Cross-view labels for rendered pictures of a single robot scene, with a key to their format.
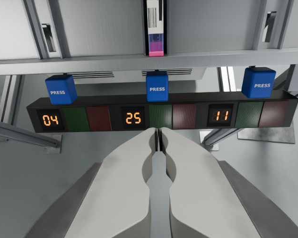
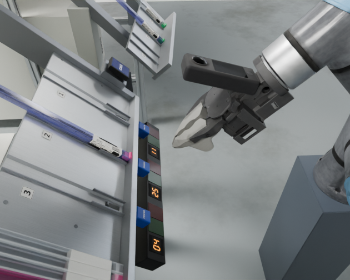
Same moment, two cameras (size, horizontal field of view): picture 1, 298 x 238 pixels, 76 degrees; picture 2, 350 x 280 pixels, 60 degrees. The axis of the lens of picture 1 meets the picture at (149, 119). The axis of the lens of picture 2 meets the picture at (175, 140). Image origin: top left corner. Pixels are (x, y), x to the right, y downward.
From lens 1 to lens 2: 0.47 m
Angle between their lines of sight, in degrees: 52
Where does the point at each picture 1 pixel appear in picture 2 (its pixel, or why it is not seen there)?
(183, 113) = (152, 166)
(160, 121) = (156, 179)
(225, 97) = (144, 148)
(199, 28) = (117, 139)
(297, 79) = not seen: hidden behind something
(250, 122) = (157, 141)
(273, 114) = (153, 132)
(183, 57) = (133, 145)
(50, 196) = not seen: outside the picture
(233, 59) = (136, 129)
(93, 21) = (108, 179)
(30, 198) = not seen: outside the picture
